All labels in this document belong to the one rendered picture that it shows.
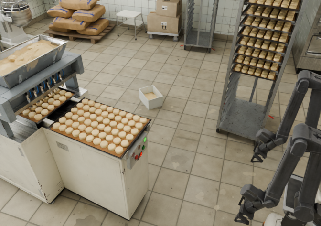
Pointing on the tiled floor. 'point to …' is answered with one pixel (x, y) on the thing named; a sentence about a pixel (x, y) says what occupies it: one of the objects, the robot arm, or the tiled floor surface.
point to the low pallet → (80, 34)
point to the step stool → (131, 19)
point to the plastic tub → (151, 97)
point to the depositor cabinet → (33, 158)
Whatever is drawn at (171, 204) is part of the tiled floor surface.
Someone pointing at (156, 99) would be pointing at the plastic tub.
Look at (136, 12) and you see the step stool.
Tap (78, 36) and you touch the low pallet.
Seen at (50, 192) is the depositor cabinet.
